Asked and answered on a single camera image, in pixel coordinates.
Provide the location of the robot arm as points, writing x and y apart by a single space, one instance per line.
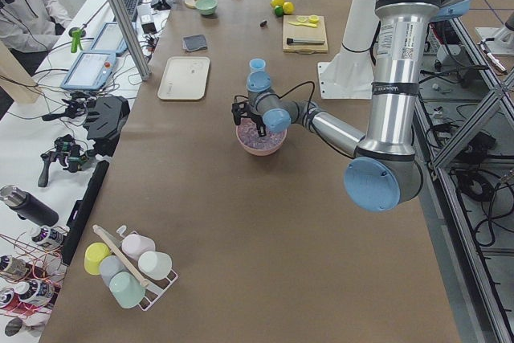
380 60

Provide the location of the yellow cup on rack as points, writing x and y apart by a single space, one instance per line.
95 253

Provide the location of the black thermos bottle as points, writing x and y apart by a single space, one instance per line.
28 207

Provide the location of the lower whole lemon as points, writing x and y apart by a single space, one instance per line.
288 8

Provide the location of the pink bowl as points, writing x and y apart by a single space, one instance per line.
259 152

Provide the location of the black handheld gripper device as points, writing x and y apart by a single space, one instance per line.
68 153

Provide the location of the upper teach pendant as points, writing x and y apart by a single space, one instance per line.
109 38

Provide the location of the steel muddler black tip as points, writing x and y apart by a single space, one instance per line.
292 41

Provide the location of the lower teach pendant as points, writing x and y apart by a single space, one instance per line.
90 71

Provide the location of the grey folded cloth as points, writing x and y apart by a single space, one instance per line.
194 43

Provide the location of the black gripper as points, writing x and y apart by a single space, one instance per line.
254 120

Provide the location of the green lime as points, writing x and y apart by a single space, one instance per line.
278 11

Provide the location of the white cup rack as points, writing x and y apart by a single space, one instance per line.
154 289

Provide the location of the light blue plastic cup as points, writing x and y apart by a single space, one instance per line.
257 64

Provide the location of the aluminium frame post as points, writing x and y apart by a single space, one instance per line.
130 38

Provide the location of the black keyboard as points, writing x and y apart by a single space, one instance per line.
131 8

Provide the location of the bottle rack with bottles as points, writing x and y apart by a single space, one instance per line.
28 261

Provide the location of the yellow plastic knife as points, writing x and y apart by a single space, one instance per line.
302 24

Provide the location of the upper lemon slice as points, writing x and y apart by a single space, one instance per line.
313 19

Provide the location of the mint cup on rack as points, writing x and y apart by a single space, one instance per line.
126 289

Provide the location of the pink cup on rack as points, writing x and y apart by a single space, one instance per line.
134 245

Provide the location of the cream serving tray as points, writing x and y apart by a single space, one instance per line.
184 78

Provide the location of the whole lemon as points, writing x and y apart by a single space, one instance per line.
288 8
275 3

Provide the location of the grey cup on rack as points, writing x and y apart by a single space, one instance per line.
109 267

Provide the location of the teach pendant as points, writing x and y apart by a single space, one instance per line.
109 38
90 71

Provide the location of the seated person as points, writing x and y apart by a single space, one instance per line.
30 29

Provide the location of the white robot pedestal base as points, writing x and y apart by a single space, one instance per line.
350 73

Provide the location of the white cup on rack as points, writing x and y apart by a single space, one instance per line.
156 265

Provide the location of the upper whole lemon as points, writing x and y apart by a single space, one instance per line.
275 3

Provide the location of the mint green bowl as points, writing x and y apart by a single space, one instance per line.
206 7

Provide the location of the clear ice cubes pile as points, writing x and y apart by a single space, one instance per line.
248 136

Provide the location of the bamboo cutting board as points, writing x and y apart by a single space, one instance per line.
290 31

